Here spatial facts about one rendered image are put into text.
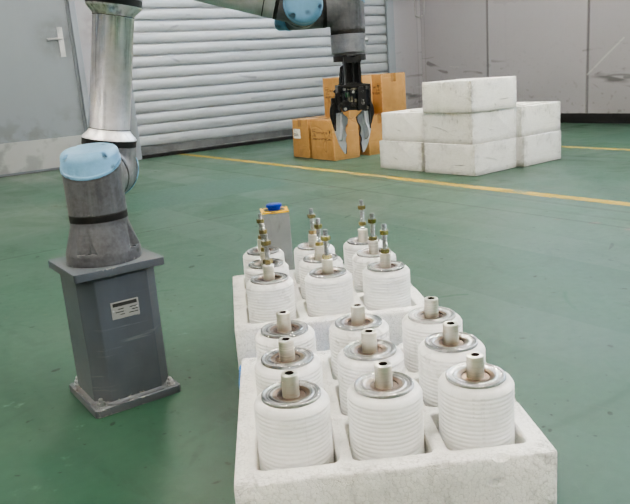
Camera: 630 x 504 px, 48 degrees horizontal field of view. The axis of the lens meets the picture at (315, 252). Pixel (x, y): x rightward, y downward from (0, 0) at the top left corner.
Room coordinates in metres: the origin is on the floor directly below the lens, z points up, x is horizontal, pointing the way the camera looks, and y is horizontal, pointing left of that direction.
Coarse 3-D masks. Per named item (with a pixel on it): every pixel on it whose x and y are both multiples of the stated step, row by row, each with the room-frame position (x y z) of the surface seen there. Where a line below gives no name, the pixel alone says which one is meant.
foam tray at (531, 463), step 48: (240, 384) 1.02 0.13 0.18; (336, 384) 0.99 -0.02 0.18; (240, 432) 0.87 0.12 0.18; (336, 432) 0.84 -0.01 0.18; (432, 432) 0.83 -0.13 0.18; (528, 432) 0.81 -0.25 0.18; (240, 480) 0.75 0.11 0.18; (288, 480) 0.74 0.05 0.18; (336, 480) 0.74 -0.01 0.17; (384, 480) 0.75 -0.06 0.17; (432, 480) 0.75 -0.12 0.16; (480, 480) 0.75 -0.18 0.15; (528, 480) 0.76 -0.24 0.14
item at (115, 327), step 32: (64, 256) 1.47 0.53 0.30; (160, 256) 1.41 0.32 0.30; (64, 288) 1.41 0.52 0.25; (96, 288) 1.33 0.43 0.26; (128, 288) 1.37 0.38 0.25; (96, 320) 1.33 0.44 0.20; (128, 320) 1.36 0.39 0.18; (160, 320) 1.43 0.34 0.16; (96, 352) 1.34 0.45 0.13; (128, 352) 1.36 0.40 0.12; (160, 352) 1.41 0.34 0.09; (96, 384) 1.34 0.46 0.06; (128, 384) 1.35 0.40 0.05; (160, 384) 1.39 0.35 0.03; (96, 416) 1.30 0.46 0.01
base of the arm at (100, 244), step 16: (80, 224) 1.38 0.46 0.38; (96, 224) 1.37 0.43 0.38; (112, 224) 1.39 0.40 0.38; (128, 224) 1.42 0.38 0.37; (80, 240) 1.37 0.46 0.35; (96, 240) 1.36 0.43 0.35; (112, 240) 1.37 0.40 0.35; (128, 240) 1.40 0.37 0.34; (80, 256) 1.36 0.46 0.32; (96, 256) 1.36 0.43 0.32; (112, 256) 1.36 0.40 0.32; (128, 256) 1.39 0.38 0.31
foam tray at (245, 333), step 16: (240, 288) 1.54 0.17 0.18; (240, 304) 1.42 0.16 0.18; (304, 304) 1.40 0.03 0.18; (416, 304) 1.34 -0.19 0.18; (240, 320) 1.32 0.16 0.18; (304, 320) 1.29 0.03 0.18; (320, 320) 1.29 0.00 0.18; (400, 320) 1.30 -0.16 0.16; (240, 336) 1.27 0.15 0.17; (320, 336) 1.28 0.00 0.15; (400, 336) 1.30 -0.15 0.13; (240, 352) 1.27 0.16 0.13
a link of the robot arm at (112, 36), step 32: (96, 0) 1.52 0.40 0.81; (128, 0) 1.53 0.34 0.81; (96, 32) 1.53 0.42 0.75; (128, 32) 1.55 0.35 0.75; (96, 64) 1.53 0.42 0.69; (128, 64) 1.55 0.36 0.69; (96, 96) 1.53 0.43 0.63; (128, 96) 1.56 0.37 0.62; (96, 128) 1.53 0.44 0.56; (128, 128) 1.56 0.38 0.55; (128, 160) 1.54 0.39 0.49
